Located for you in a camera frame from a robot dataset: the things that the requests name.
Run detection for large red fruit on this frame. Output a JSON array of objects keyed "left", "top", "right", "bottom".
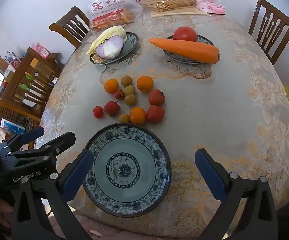
[{"left": 103, "top": 101, "right": 120, "bottom": 117}]

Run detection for small red apple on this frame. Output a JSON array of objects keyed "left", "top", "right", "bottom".
[
  {"left": 146, "top": 105, "right": 165, "bottom": 124},
  {"left": 148, "top": 89, "right": 165, "bottom": 106}
]

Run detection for large red tomato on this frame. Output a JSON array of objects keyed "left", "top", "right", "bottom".
[{"left": 173, "top": 27, "right": 197, "bottom": 42}]

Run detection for pink packets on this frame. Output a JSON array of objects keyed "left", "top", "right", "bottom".
[{"left": 32, "top": 42, "right": 50, "bottom": 59}]

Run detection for pink packet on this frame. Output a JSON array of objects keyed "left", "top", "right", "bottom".
[{"left": 196, "top": 0, "right": 226, "bottom": 15}]

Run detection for red printed plastic bag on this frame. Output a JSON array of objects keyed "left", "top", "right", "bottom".
[{"left": 88, "top": 0, "right": 144, "bottom": 33}]

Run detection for wooden cutting board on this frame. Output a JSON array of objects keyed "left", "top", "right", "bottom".
[{"left": 151, "top": 6, "right": 215, "bottom": 18}]

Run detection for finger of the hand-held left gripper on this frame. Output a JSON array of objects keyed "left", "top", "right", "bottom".
[
  {"left": 3, "top": 131, "right": 77, "bottom": 170},
  {"left": 0, "top": 127, "right": 45, "bottom": 156}
]

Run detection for blue cardboard box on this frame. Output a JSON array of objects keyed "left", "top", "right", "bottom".
[{"left": 0, "top": 119, "right": 25, "bottom": 134}]

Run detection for wooden shelf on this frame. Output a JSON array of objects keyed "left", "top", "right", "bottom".
[{"left": 0, "top": 47, "right": 62, "bottom": 135}]

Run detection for dark wooden chair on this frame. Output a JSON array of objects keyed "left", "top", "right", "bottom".
[
  {"left": 248, "top": 0, "right": 289, "bottom": 65},
  {"left": 49, "top": 6, "right": 91, "bottom": 48}
]

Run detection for large blue floral plate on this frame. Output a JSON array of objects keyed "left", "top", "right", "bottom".
[{"left": 82, "top": 123, "right": 172, "bottom": 218}]

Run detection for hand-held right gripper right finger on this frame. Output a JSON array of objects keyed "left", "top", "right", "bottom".
[{"left": 194, "top": 149, "right": 278, "bottom": 240}]

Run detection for halved red onion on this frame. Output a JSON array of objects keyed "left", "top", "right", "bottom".
[{"left": 96, "top": 35, "right": 124, "bottom": 59}]

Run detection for small blue patterned plate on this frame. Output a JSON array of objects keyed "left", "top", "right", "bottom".
[
  {"left": 162, "top": 34, "right": 216, "bottom": 65},
  {"left": 90, "top": 32, "right": 139, "bottom": 65}
]

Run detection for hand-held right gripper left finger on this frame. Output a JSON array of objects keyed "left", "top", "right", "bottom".
[{"left": 12, "top": 149, "right": 95, "bottom": 240}]

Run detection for orange carrot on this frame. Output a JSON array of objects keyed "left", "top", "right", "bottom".
[{"left": 148, "top": 38, "right": 220, "bottom": 64}]

